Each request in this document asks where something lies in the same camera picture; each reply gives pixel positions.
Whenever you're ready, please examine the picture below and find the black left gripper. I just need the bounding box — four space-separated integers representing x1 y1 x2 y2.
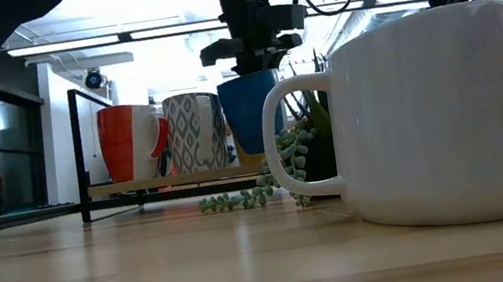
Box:
193 0 307 82

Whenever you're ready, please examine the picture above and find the blue and white mug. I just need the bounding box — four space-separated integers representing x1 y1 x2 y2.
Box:
214 67 291 161

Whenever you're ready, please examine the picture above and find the succulent plant black pot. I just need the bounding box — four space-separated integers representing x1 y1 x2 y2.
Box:
178 47 346 224

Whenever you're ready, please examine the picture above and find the white grey diamond-pattern mug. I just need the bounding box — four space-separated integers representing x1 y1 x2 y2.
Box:
160 87 233 178

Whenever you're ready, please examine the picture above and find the white mug olive interior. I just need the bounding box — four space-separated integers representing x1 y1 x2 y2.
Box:
245 0 503 257

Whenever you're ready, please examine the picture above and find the red and white mug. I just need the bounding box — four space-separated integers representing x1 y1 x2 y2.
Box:
94 97 178 187

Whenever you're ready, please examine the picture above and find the long ceiling light strip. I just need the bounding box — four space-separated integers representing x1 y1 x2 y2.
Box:
6 0 442 69

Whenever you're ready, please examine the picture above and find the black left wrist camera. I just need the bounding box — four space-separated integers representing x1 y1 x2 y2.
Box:
260 0 312 38

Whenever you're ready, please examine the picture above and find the black ceiling camera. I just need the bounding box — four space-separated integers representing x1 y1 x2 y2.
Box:
81 67 106 92

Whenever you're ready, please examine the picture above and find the wooden shelf black metal frame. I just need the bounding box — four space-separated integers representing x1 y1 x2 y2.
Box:
61 59 274 225

